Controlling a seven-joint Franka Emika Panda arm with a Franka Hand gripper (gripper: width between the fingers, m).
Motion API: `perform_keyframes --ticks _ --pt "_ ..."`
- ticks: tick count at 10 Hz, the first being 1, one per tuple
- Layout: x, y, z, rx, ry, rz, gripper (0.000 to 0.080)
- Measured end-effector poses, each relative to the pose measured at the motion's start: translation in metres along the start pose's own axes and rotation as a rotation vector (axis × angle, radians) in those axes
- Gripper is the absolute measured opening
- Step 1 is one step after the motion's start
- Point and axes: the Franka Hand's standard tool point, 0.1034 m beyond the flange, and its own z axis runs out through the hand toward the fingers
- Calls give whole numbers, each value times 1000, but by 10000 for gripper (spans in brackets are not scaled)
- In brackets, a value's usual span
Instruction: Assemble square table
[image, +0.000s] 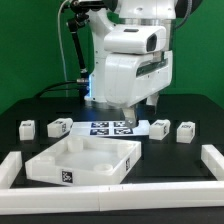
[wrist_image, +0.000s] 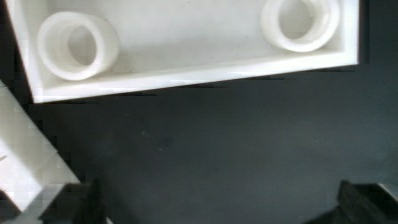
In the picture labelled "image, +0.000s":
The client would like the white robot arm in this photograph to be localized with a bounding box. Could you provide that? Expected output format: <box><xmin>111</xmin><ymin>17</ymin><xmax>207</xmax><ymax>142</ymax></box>
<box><xmin>86</xmin><ymin>0</ymin><xmax>193</xmax><ymax>127</ymax></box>

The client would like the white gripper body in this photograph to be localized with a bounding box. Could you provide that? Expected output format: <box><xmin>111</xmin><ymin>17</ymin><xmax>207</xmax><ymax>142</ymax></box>
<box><xmin>104</xmin><ymin>51</ymin><xmax>173</xmax><ymax>108</ymax></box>

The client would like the grey hanging cable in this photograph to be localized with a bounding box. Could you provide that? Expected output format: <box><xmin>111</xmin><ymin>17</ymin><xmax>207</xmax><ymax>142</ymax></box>
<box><xmin>57</xmin><ymin>0</ymin><xmax>70</xmax><ymax>98</ymax></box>

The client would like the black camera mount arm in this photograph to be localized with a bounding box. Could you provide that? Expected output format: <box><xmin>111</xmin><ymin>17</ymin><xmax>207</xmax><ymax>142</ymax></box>
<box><xmin>58</xmin><ymin>0</ymin><xmax>116</xmax><ymax>78</ymax></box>

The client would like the black cable on table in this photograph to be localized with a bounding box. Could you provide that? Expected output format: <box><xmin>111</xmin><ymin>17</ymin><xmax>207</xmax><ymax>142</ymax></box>
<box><xmin>33</xmin><ymin>78</ymin><xmax>91</xmax><ymax>99</ymax></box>

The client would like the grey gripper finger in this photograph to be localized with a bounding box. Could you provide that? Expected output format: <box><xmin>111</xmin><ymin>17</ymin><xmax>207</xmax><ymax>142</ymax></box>
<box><xmin>146</xmin><ymin>93</ymin><xmax>159</xmax><ymax>107</ymax></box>
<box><xmin>122</xmin><ymin>107</ymin><xmax>137</xmax><ymax>128</ymax></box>

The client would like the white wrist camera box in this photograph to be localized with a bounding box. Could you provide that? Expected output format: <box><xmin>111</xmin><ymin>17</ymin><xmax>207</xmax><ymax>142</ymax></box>
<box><xmin>104</xmin><ymin>25</ymin><xmax>166</xmax><ymax>54</ymax></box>

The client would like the white square table top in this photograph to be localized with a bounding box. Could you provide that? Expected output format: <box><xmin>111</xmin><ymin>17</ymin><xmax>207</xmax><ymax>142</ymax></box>
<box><xmin>25</xmin><ymin>135</ymin><xmax>141</xmax><ymax>186</ymax></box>

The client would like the white fiducial marker sheet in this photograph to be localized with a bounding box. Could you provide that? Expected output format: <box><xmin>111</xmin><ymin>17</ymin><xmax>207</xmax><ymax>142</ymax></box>
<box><xmin>70</xmin><ymin>120</ymin><xmax>150</xmax><ymax>137</ymax></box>

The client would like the white U-shaped obstacle fence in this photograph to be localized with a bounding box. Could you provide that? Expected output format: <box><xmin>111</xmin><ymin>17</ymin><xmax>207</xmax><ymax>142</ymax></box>
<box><xmin>0</xmin><ymin>145</ymin><xmax>224</xmax><ymax>215</ymax></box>

